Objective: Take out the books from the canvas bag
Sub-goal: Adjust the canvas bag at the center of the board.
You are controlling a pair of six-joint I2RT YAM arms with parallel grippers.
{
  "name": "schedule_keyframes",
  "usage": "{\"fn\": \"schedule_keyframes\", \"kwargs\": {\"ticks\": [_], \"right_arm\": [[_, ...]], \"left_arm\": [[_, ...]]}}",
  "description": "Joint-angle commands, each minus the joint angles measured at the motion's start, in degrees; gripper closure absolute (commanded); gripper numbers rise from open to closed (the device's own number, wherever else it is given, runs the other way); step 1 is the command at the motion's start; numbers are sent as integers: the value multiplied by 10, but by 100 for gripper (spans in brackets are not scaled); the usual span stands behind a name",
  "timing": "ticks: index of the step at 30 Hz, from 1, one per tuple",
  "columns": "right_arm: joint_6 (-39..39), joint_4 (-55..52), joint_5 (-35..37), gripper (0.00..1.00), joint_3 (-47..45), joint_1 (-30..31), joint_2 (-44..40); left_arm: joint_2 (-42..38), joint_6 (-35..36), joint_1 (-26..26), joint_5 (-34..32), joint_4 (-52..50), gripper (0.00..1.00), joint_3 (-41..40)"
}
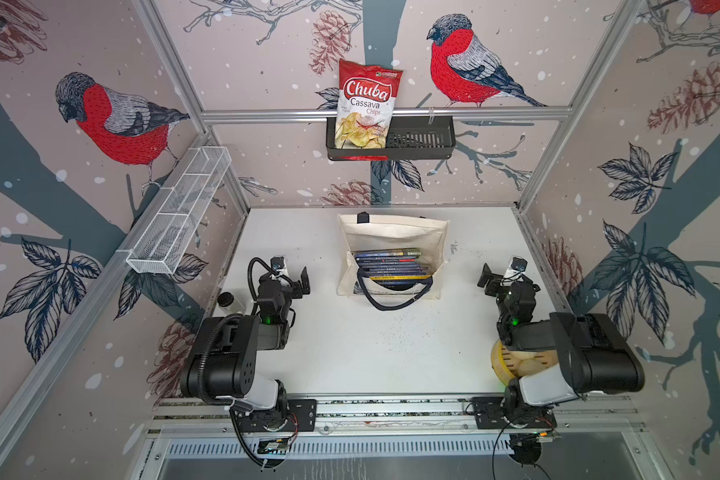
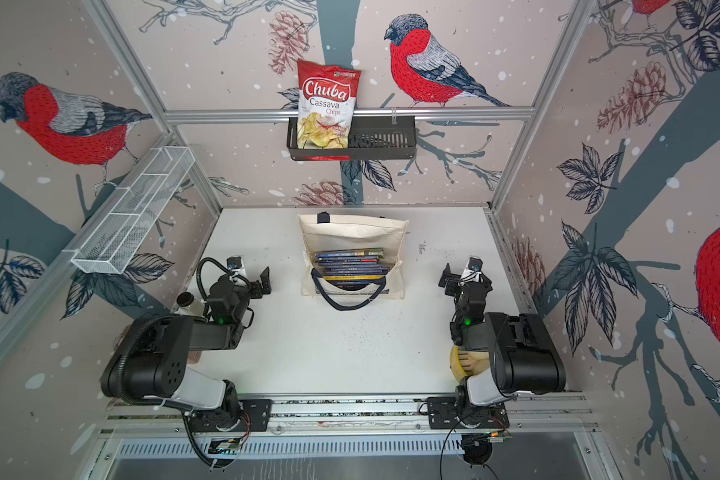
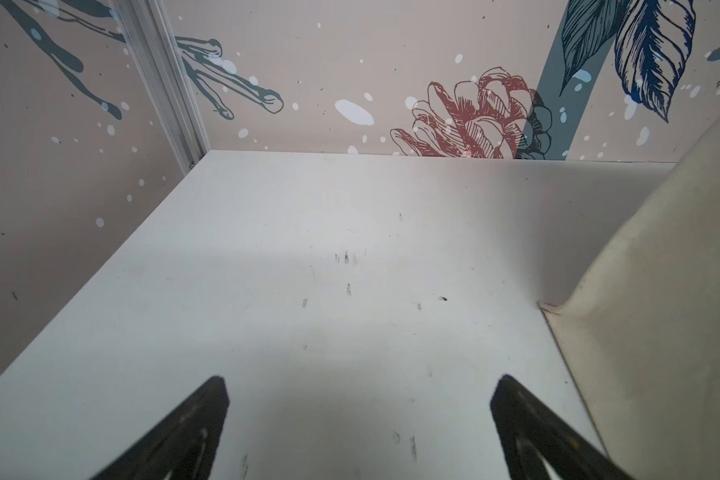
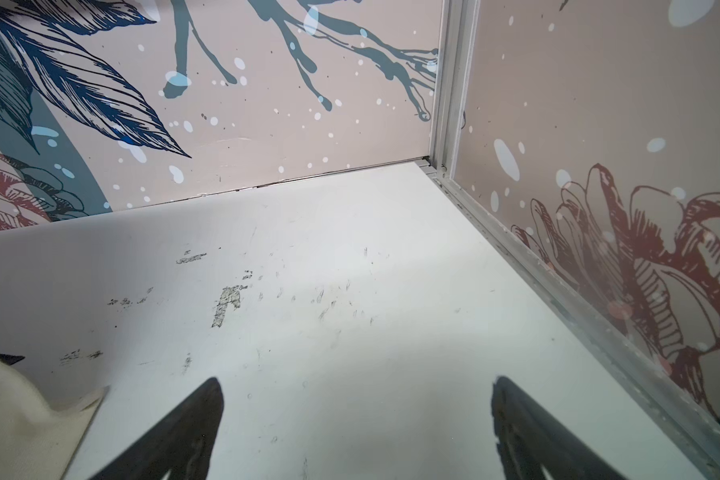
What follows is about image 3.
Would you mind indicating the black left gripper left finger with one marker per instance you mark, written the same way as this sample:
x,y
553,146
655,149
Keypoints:
x,y
183,444

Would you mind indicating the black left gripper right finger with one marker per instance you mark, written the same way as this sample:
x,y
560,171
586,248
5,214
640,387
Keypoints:
x,y
536,441

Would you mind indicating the cream canvas tote bag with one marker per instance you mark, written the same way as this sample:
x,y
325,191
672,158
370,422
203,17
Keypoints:
x,y
640,334

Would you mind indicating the aluminium frame post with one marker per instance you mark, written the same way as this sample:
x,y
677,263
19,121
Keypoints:
x,y
150,40

